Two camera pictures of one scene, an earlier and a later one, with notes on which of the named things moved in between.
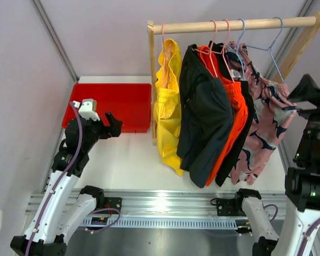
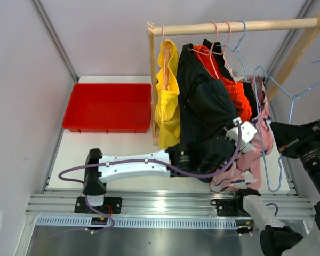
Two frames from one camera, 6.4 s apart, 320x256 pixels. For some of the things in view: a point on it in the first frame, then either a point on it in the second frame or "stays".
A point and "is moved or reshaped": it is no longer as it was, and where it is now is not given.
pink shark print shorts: x=273 y=107 is moved or reshaped
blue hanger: x=271 y=49 to x=295 y=97
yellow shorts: x=167 y=106 stays
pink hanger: x=209 y=53 stays
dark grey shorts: x=205 y=116 stays
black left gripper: x=107 y=132 to x=230 y=159
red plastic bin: x=130 y=103 stays
